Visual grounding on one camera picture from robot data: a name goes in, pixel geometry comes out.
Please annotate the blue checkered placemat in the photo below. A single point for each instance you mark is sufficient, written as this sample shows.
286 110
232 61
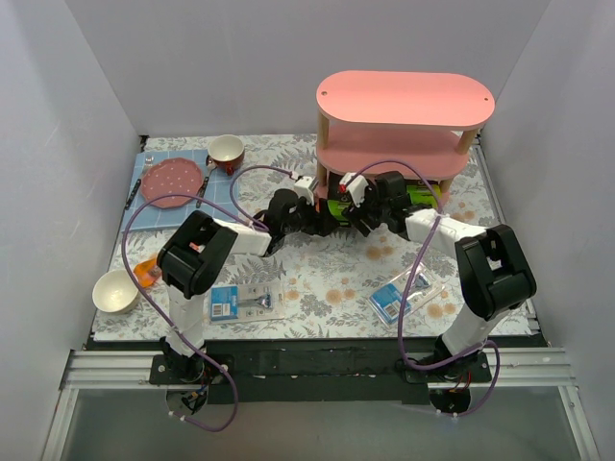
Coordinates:
220 191

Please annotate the black handled fork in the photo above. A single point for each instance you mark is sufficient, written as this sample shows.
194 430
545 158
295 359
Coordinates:
147 164

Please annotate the red cup white inside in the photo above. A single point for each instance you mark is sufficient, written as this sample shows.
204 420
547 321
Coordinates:
227 152

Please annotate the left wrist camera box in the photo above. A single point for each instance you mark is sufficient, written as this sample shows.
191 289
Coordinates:
306 187

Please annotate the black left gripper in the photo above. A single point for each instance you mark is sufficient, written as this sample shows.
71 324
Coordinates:
319 217

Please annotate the aluminium frame rail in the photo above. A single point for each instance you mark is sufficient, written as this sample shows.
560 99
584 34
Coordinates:
512 364

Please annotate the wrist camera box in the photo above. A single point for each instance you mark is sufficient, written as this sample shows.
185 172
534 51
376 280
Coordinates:
354 185
306 187

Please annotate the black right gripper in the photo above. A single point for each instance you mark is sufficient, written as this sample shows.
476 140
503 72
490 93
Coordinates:
360 216

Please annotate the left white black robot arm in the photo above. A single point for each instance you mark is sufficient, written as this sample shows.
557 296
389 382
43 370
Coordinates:
193 257

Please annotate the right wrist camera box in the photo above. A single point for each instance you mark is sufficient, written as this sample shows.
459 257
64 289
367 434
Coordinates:
354 185

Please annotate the left blue razor blister pack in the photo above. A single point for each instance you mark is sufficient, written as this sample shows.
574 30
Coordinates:
246 302

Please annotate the blue razor blister pack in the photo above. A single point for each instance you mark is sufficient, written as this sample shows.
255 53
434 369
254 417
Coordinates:
418 288
246 302

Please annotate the black green Gillette razor box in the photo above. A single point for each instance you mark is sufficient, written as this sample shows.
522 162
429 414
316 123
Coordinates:
337 202

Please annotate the pink three-tier shelf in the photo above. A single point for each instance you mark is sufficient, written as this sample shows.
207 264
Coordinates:
421 124

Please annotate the white ceramic bowl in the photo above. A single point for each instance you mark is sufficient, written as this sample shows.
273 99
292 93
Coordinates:
115 292

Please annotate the black handled spoon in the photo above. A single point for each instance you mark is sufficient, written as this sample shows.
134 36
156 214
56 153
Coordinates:
210 166

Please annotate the orange small razor packet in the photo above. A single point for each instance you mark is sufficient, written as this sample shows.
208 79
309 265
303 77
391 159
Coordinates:
147 272

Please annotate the right blue razor blister pack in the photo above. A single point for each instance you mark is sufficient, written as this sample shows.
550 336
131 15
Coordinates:
418 288

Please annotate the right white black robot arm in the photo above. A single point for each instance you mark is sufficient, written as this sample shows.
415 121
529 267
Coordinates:
494 274

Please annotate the pink dotted plate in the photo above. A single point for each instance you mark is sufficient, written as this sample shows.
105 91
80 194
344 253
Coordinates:
172 181

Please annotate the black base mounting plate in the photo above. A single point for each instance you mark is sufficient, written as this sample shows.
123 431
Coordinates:
316 370

